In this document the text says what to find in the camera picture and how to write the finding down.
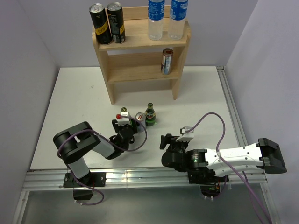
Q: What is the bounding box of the silver blue energy can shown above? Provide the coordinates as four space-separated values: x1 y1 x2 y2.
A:
161 48 173 75

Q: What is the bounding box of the clear water bottle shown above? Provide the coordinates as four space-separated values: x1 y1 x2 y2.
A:
168 0 189 40
148 0 165 41

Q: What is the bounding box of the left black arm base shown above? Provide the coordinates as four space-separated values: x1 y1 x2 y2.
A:
63 172 106 205

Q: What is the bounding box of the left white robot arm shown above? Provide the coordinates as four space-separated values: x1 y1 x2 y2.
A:
53 118 138 186

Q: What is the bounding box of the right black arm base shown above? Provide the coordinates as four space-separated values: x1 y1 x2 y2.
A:
187 168 229 197

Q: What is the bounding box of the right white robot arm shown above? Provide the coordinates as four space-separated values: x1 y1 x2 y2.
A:
160 133 287 182

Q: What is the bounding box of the wooden three-tier shelf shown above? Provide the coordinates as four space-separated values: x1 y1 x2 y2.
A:
92 5 191 104

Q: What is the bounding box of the rear silver red-tab can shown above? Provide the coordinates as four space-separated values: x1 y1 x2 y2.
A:
135 112 146 133

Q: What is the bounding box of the left black yellow can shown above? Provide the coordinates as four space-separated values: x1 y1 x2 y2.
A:
89 3 112 45

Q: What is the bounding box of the black yellow can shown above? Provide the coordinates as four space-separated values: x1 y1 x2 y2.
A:
89 3 112 45
107 2 126 43

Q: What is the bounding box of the right black yellow can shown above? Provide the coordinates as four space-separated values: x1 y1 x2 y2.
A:
107 2 126 43

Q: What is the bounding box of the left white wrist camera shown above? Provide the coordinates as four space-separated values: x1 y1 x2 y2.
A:
116 112 131 126

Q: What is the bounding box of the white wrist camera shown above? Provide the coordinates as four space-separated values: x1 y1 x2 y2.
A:
176 126 194 142
116 112 131 126

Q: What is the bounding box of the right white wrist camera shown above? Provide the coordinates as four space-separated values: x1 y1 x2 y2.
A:
176 126 194 142

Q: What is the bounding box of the aluminium right rail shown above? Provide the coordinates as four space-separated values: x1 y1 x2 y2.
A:
216 65 255 164

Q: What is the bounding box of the aluminium rail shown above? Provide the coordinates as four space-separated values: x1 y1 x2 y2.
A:
216 65 255 164
22 163 267 191

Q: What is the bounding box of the aluminium front rail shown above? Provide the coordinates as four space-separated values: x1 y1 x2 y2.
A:
22 163 267 191

